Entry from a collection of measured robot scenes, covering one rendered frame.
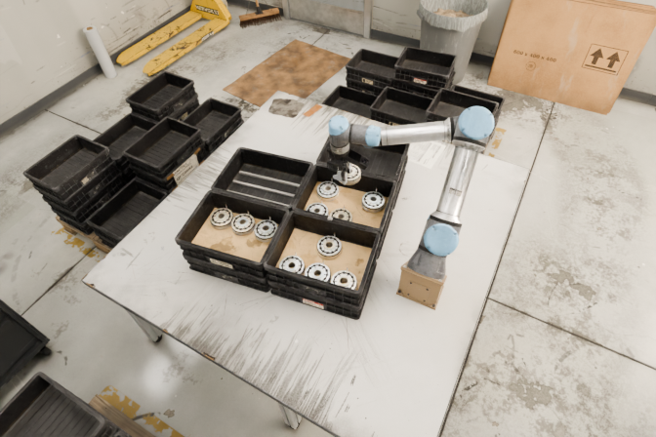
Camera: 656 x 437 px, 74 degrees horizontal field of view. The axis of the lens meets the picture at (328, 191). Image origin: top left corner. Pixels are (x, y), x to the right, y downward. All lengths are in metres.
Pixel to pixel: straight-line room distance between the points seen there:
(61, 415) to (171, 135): 1.72
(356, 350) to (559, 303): 1.50
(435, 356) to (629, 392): 1.30
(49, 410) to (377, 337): 1.37
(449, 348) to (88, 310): 2.12
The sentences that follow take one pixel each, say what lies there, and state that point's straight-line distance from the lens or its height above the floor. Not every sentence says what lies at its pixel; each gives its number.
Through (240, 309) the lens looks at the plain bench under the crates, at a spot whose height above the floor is 0.70.
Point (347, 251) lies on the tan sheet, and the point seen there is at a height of 0.83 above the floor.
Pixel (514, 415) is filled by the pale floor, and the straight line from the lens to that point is 2.59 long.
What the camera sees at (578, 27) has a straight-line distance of 4.18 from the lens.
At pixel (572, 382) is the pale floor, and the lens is 2.75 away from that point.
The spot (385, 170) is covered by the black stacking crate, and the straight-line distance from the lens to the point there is 2.17.
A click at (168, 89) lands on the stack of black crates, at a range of 3.56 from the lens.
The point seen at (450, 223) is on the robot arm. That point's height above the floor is 1.15.
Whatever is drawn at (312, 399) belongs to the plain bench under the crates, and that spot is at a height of 0.70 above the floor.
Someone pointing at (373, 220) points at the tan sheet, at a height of 0.83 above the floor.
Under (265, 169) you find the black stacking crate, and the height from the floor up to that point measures 0.83.
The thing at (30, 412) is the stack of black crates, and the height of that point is 0.49.
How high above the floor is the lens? 2.37
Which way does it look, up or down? 48 degrees down
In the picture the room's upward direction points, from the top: 3 degrees counter-clockwise
